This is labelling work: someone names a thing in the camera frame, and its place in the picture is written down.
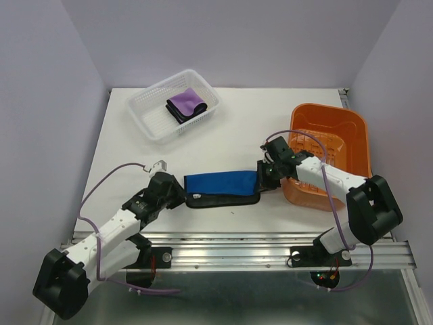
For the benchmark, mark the white plastic basket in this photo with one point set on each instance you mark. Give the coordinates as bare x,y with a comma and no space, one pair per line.
147,107

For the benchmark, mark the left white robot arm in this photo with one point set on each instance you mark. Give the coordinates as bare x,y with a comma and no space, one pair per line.
67,278

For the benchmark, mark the purple black-edged towel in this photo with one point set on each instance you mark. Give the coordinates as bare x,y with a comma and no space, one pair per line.
186,105

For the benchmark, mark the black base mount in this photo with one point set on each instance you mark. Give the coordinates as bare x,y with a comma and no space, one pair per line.
327,265
143,271

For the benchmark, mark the blue towel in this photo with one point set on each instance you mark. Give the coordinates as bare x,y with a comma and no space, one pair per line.
221,189

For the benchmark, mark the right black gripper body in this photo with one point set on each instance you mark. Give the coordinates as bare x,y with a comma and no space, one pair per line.
268,173

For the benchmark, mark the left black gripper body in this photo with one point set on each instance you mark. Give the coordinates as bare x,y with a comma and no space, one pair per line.
174,198

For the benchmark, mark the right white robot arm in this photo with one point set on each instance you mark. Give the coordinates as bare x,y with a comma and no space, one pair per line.
371,206

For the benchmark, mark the aluminium mounting rail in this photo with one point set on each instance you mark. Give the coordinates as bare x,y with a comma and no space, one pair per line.
266,251

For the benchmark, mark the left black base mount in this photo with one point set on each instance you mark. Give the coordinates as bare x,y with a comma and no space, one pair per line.
143,271

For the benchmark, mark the orange plastic tub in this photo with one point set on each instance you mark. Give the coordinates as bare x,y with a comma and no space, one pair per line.
344,134

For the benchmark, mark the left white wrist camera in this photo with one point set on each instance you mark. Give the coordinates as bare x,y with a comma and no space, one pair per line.
159,166

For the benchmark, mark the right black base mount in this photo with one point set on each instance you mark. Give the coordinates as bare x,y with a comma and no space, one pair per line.
327,265

